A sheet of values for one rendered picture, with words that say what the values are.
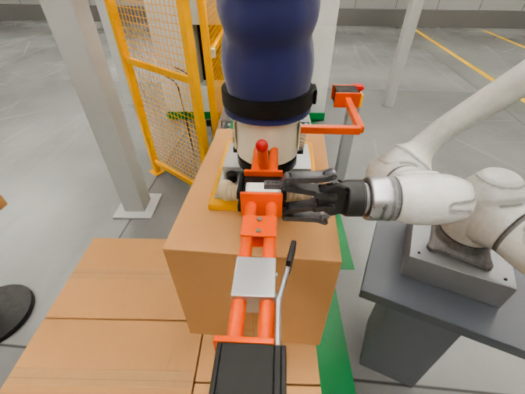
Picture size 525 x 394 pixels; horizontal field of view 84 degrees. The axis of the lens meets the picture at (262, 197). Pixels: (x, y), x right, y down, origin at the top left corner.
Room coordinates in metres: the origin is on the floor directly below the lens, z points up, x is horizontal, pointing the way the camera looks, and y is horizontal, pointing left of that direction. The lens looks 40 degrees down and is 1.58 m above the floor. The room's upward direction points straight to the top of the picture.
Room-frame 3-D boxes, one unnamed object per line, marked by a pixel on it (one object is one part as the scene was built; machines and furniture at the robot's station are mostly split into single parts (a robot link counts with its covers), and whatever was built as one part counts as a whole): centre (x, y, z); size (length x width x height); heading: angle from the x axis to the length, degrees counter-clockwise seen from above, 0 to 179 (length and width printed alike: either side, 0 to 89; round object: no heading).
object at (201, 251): (0.71, 0.00, 0.87); 0.60 x 0.40 x 0.40; 175
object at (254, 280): (0.26, 0.01, 1.19); 0.07 x 0.07 x 0.04; 87
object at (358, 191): (0.45, -0.16, 1.20); 0.09 x 0.07 x 0.08; 89
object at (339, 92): (1.01, -0.29, 1.20); 0.09 x 0.08 x 0.05; 87
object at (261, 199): (0.47, 0.00, 1.20); 0.10 x 0.08 x 0.06; 87
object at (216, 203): (0.73, 0.08, 1.09); 0.34 x 0.10 x 0.05; 177
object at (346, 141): (1.58, -0.51, 0.50); 0.07 x 0.07 x 1.00; 89
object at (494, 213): (0.64, -0.65, 1.02); 0.18 x 0.16 x 0.22; 25
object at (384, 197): (0.45, -0.23, 1.20); 0.09 x 0.06 x 0.09; 179
